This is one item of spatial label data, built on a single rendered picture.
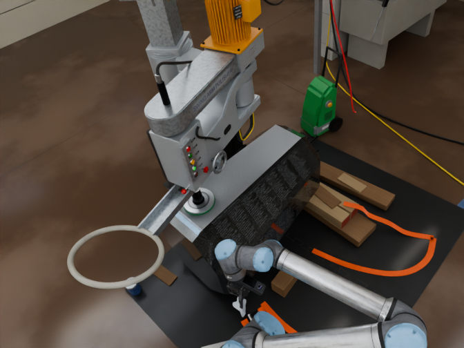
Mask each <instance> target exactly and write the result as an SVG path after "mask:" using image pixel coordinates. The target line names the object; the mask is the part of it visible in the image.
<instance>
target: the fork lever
mask: <svg viewBox="0 0 464 348"><path fill-rule="evenodd" d="M180 187H181V186H179V185H176V184H174V186H173V187H172V188H171V189H170V190H169V191H168V193H167V194H166V195H165V196H164V197H163V198H162V199H161V200H160V201H159V202H158V204H157V205H156V206H155V207H154V208H153V210H152V211H151V212H150V213H149V214H148V215H147V216H146V217H145V218H144V219H143V220H142V222H141V223H140V224H139V225H138V226H137V228H138V229H140V228H144V229H147V230H149V231H151V232H153V233H152V236H154V235H157V236H159V234H160V233H161V232H162V231H163V230H164V229H165V228H166V226H167V225H168V224H169V222H170V221H171V220H172V219H173V218H174V217H175V215H176V214H177V213H178V212H179V210H180V209H181V208H182V207H183V206H184V205H185V204H186V202H187V201H188V200H189V198H190V197H191V196H192V195H193V194H194V191H191V190H188V191H187V193H186V194H182V192H181V191H178V189H179V188H180Z"/></svg>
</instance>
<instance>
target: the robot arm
mask: <svg viewBox="0 0 464 348"><path fill-rule="evenodd" d="M215 255H216V258H217V260H218V262H219V263H220V266H221V267H222V270H223V272H224V275H225V276H226V278H227V280H229V282H228V284H227V286H226V287H227V289H228V290H229V289H230V290H231V292H230V291H229V293H230V294H233V295H235V296H238V295H239V296H238V298H237V302H233V307H235V308H236V309H237V310H239V311H240V313H241V316H242V317H244V315H245V314H246V307H245V306H246V302H247V300H245V299H244V297H246V296H247V295H248V293H249V292H250V290H251V291H252V292H254V293H256V294H258V295H259V296H261V295H262V294H263V292H264V290H265V287H266V285H265V284H263V283H261V282H259V281H258V280H256V279H255V278H252V277H251V276H249V275H247V274H246V270H252V271H259V272H266V271H268V270H269V269H270V268H271V266H273V267H275V268H277V269H280V270H282V271H284V272H285V273H288V274H289V275H291V276H293V277H295V278H297V279H299V280H301V281H303V282H305V283H307V284H309V285H311V286H312V287H314V288H316V289H318V290H320V291H322V292H324V293H326V294H328V295H329V296H331V297H333V298H335V299H337V300H339V301H341V302H343V303H345V304H346V305H349V306H350V307H353V308H354V309H357V310H359V311H360V312H362V313H364V314H366V315H368V316H370V317H372V318H374V319H376V320H377V321H378V322H377V323H374V324H368V325H356V326H350V327H339V328H332V329H321V330H315V331H303V332H297V333H285V331H284V328H283V326H282V325H281V324H280V322H279V321H278V320H277V319H276V318H275V317H274V316H272V315H271V314H270V313H267V312H265V311H259V312H257V313H256V314H255V315H254V317H253V318H252V320H251V321H250V323H249V324H248V325H247V326H246V327H244V328H243V329H242V330H241V331H239V332H238V333H237V334H236V335H234V337H232V338H231V339H230V340H228V341H227V342H226V343H225V344H224V346H223V347H222V348H427V327H426V324H425V322H424V321H423V319H422V318H421V317H420V316H419V315H418V314H417V313H416V312H415V311H414V310H413V309H412V308H411V307H409V306H408V305H406V304H405V303H404V302H401V301H400V300H398V299H395V298H384V297H382V296H380V295H378V294H377V293H374V292H373V291H370V290H368V289H366V288H364V287H362V286H360V285H358V284H356V283H354V282H352V281H350V280H348V279H346V278H344V277H342V276H340V275H338V274H336V273H334V272H332V271H330V270H327V269H325V268H323V267H321V266H319V265H317V264H315V263H313V262H311V261H309V260H307V259H305V258H303V257H301V256H299V255H297V254H295V253H293V252H291V251H289V250H288V249H286V248H284V247H282V245H281V244H280V243H279V242H278V241H276V240H267V241H265V242H263V243H261V244H258V245H256V246H242V245H236V243H235V242H234V241H233V240H230V239H228V240H223V241H221V242H220V243H219V244H218V245H217V246H216V248H215Z"/></svg>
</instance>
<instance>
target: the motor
mask: <svg viewBox="0 0 464 348"><path fill-rule="evenodd" d="M204 1H205V6H206V12H207V16H208V20H209V27H210V31H211V36H210V37H208V38H207V39H206V40H205V41H204V42H202V43H201V44H200V46H201V47H203V48H210V49H214V50H220V51H224V52H230V53H234V54H238V55H240V54H241V53H242V52H243V51H244V50H245V49H246V48H247V47H248V46H249V45H250V44H251V43H252V42H253V41H254V40H255V39H256V38H257V37H258V36H259V34H260V33H261V32H262V31H263V29H261V28H254V27H251V24H250V23H251V22H253V21H254V20H255V19H256V18H257V17H258V16H259V15H260V14H261V5H260V0H204Z"/></svg>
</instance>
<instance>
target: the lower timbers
mask: <svg viewBox="0 0 464 348"><path fill-rule="evenodd" d="M343 173H346V172H344V171H342V170H340V169H338V168H335V167H333V166H331V165H328V164H326V163H324V162H321V161H320V180H322V181H324V182H326V183H329V184H331V185H333V186H335V187H337V188H339V189H341V190H343V191H346V192H348V193H350V194H352V195H354V196H356V197H358V198H360V199H362V200H364V201H366V202H368V203H370V204H373V205H374V206H377V207H378V208H380V209H383V210H385V211H386V210H387V209H388V207H389V206H390V204H391V203H392V202H393V201H394V198H395V194H393V193H390V192H389V191H386V190H384V189H382V188H379V187H377V186H375V185H373V184H370V183H369V182H366V181H364V180H362V179H360V178H357V177H355V176H353V175H350V174H348V173H346V174H347V175H349V176H351V177H352V178H354V179H355V180H358V181H359V182H361V183H363V184H364V185H366V186H367V187H366V188H365V189H364V190H363V191H362V192H361V193H359V192H357V191H355V190H353V189H352V188H350V187H349V186H347V185H346V184H343V183H342V182H340V181H339V180H337V179H338V178H339V177H340V176H341V175H342V174H343ZM303 209H304V210H305V211H306V212H308V213H309V214H311V215H312V216H314V217H315V218H316V219H318V220H320V221H321V222H322V223H324V224H325V225H327V226H328V227H329V228H331V229H333V230H334V231H335V232H336V233H338V234H340V235H341V236H342V237H344V238H345V239H347V240H349V241H350V242H351V243H352V244H354V245H356V246H357V247H359V246H360V245H361V244H362V243H363V242H364V241H365V240H366V239H367V238H368V237H369V236H370V235H371V234H372V233H373V232H374V230H375V229H376V224H375V223H374V222H372V221H371V220H369V219H367V218H366V217H364V216H363V215H361V214H359V213H358V212H357V213H356V214H355V215H354V216H353V217H352V219H349V221H348V223H346V225H344V226H343V228H342V229H340V228H338V227H337V226H336V225H334V224H332V223H331V222H330V221H328V220H326V219H324V218H323V217H322V216H320V215H318V214H317V213H316V212H314V211H312V210H311V209H310V208H308V207H306V206H305V207H304V208H303Z"/></svg>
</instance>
